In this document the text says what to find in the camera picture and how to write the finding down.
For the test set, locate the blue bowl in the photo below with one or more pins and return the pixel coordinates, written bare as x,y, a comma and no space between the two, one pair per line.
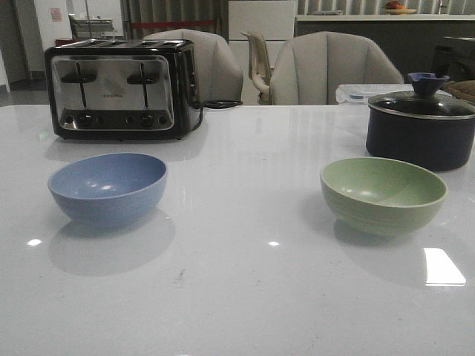
109,190

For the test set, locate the green bowl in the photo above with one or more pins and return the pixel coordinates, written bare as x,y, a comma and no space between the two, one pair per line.
385,197

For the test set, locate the beige upholstered chair left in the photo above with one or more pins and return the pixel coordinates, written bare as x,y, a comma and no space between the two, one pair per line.
218,74

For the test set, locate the beige upholstered chair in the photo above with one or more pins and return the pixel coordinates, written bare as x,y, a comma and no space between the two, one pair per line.
218,74
309,68

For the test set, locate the cream plastic chair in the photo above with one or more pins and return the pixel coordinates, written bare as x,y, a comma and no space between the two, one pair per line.
260,71

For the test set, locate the beige upholstered chair right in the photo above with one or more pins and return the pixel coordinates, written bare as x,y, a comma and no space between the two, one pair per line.
309,68

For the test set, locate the clear plastic container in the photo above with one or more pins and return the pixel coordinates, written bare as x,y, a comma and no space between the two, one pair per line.
361,94

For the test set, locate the white cabinet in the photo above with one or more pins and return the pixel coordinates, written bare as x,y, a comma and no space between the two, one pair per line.
274,20

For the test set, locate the black and chrome toaster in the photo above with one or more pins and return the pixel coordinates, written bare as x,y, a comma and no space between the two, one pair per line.
123,89

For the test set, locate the dark blue cooking pot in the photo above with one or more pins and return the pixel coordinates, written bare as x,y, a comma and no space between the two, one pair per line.
435,143

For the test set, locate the glass pot lid blue knob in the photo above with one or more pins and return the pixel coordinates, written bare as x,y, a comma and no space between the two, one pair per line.
426,84

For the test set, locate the fruit bowl on counter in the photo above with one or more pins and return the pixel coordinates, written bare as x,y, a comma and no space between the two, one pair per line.
394,7

